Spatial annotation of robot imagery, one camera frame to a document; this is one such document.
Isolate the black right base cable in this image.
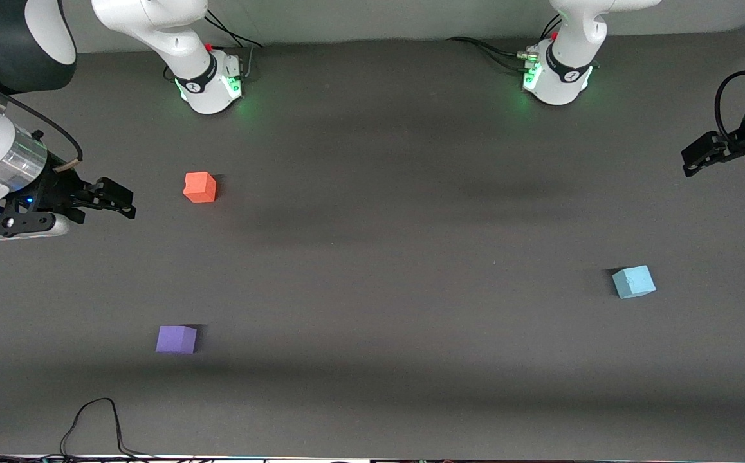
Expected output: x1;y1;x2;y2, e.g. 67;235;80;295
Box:
204;8;264;81

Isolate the black left base cable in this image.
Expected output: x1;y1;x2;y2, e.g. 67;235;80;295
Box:
446;36;535;73

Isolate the black base cable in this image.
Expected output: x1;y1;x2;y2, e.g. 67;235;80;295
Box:
446;36;535;73
204;8;264;81

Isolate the light blue foam block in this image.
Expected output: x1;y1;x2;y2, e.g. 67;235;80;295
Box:
612;265;657;300

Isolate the black looped table cable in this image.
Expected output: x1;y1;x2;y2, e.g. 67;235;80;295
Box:
59;398;154;460

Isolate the orange foam block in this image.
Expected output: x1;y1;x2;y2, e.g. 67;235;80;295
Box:
183;172;217;204

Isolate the purple foam block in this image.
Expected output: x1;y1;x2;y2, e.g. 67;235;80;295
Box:
156;325;198;354

